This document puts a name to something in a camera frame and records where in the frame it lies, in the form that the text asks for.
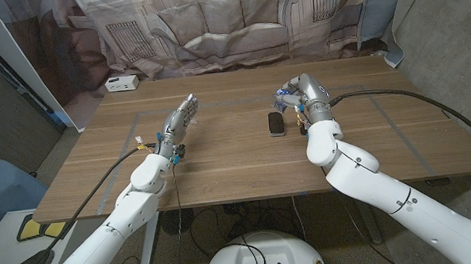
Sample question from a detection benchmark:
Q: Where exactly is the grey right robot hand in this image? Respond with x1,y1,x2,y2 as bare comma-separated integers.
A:
273,70,336,129

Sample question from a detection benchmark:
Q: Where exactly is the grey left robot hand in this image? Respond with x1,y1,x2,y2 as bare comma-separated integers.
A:
151,93,204,158

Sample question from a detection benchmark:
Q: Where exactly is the white power strip box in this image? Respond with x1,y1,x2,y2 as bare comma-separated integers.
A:
103,73,141,94

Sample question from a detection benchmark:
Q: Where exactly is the black round floor fan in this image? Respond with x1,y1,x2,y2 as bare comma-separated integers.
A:
159,208,198,238

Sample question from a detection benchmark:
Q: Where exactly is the white table leg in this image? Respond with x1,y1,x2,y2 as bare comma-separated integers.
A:
134,210,165,264

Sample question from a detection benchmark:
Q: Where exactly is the grey table leg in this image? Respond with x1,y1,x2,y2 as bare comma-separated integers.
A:
353,199,384,248

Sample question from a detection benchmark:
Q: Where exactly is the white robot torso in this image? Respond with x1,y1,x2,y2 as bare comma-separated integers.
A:
201,225,329,264

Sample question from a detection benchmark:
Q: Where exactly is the white partition panel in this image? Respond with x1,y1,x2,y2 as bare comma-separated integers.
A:
0,0,88,141

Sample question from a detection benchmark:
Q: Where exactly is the white platform with yellow pads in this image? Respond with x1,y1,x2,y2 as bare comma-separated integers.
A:
0,204,86,264

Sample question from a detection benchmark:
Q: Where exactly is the thin black hanging cable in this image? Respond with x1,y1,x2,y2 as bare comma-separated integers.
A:
164,164,187,264

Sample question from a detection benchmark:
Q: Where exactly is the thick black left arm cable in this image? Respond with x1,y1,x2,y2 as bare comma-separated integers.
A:
34,142,166,253

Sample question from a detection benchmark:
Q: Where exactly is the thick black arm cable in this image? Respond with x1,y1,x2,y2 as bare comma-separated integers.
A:
327,81,471,178
34,142,166,253

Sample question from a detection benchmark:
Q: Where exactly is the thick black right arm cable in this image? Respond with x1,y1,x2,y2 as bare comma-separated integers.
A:
327,81,471,178

